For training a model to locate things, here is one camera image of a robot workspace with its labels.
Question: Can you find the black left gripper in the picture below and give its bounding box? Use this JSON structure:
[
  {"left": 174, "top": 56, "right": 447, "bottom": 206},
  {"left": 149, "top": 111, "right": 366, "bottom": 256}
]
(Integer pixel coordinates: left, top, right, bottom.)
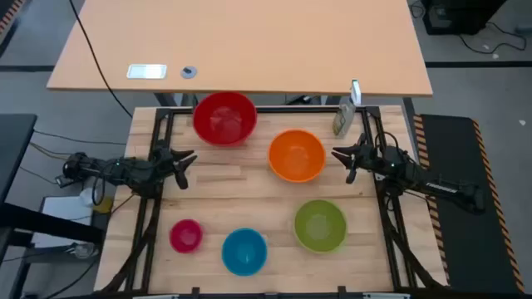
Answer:
[{"left": 150, "top": 145, "right": 199, "bottom": 191}]

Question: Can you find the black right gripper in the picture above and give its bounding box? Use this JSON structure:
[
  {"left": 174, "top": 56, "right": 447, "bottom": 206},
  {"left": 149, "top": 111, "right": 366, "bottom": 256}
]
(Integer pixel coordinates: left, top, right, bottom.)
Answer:
[{"left": 330, "top": 133, "right": 382, "bottom": 185}]

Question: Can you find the orange plastic bowl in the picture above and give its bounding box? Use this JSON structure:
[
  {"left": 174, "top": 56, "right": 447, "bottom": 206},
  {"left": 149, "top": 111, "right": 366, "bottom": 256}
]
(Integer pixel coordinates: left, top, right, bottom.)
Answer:
[{"left": 268, "top": 128, "right": 327, "bottom": 184}]

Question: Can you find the large red plastic bowl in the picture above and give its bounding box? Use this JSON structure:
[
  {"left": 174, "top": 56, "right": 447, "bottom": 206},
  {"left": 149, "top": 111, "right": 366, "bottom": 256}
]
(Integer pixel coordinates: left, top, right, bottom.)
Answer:
[{"left": 192, "top": 91, "right": 259, "bottom": 148}]

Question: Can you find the green plastic bowl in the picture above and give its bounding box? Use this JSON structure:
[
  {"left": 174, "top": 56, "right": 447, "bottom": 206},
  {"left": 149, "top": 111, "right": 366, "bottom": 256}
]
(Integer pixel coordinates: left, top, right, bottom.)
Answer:
[{"left": 293, "top": 199, "right": 348, "bottom": 254}]

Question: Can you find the small pink plastic bowl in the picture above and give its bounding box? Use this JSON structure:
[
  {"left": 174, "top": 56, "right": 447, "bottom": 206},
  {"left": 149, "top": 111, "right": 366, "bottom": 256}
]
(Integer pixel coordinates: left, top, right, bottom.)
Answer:
[{"left": 169, "top": 218, "right": 204, "bottom": 254}]

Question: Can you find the blue plastic bowl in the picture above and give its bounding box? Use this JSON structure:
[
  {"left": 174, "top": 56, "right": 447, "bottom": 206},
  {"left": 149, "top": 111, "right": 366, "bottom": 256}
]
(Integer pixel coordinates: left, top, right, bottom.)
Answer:
[{"left": 221, "top": 227, "right": 268, "bottom": 277}]

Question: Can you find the clear packet with green label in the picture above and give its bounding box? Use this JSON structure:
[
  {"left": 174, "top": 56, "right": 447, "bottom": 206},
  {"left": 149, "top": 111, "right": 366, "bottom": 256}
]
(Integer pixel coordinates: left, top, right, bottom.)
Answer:
[{"left": 332, "top": 97, "right": 357, "bottom": 139}]

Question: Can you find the yellow object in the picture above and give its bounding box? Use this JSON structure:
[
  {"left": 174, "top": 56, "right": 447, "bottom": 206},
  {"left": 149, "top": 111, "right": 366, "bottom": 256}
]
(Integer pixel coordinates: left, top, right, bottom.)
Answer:
[{"left": 91, "top": 194, "right": 115, "bottom": 215}]

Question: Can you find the white rectangular desk plate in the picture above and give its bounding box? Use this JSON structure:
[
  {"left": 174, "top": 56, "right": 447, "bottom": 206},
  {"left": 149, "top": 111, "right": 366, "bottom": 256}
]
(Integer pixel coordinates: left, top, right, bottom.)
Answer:
[{"left": 126, "top": 63, "right": 168, "bottom": 81}]

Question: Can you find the white box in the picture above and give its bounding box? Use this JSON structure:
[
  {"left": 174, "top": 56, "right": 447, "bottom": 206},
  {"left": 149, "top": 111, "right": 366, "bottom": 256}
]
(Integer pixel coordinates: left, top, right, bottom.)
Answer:
[{"left": 32, "top": 194, "right": 95, "bottom": 249}]

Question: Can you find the light wood desk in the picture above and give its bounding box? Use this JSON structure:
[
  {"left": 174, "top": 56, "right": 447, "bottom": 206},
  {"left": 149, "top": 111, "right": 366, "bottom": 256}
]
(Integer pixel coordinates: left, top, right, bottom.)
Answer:
[{"left": 46, "top": 0, "right": 434, "bottom": 98}]

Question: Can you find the black mat with hazard stripes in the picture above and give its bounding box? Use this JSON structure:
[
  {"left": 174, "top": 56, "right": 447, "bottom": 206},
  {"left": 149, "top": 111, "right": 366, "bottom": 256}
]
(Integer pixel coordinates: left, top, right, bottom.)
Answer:
[{"left": 411, "top": 113, "right": 526, "bottom": 294}]

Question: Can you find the black metal beam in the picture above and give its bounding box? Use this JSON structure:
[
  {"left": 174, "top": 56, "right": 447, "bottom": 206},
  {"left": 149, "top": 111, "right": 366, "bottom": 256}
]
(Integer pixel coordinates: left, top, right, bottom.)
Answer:
[{"left": 0, "top": 202, "right": 105, "bottom": 246}]

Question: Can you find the black side table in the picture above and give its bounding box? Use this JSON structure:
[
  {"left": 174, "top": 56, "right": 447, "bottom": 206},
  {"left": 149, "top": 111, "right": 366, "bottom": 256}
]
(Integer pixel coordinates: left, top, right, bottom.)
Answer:
[{"left": 0, "top": 113, "right": 38, "bottom": 204}]

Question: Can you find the black equipment box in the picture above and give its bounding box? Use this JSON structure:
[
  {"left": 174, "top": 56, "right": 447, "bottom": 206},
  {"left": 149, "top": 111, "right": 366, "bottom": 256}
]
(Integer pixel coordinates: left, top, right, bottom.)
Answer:
[{"left": 420, "top": 0, "right": 509, "bottom": 37}]

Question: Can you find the black aluminium table frame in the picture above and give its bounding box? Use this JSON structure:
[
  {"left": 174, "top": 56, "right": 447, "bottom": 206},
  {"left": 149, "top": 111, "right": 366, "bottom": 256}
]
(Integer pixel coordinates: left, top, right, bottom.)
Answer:
[{"left": 95, "top": 105, "right": 451, "bottom": 299}]

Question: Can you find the thin black cable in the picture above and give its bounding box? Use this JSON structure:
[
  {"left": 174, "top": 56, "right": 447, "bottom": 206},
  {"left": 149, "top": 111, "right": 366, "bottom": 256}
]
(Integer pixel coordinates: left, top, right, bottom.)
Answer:
[{"left": 32, "top": 130, "right": 128, "bottom": 147}]

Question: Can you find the long black cable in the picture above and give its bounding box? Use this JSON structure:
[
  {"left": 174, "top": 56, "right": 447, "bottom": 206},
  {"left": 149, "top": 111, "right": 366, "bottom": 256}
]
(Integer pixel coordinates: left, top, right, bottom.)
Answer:
[{"left": 67, "top": 0, "right": 134, "bottom": 120}]

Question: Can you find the black floor cable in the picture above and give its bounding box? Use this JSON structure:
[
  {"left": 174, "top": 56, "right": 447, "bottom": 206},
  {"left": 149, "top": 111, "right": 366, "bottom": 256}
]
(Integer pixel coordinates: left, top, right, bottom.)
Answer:
[{"left": 456, "top": 20, "right": 529, "bottom": 56}]

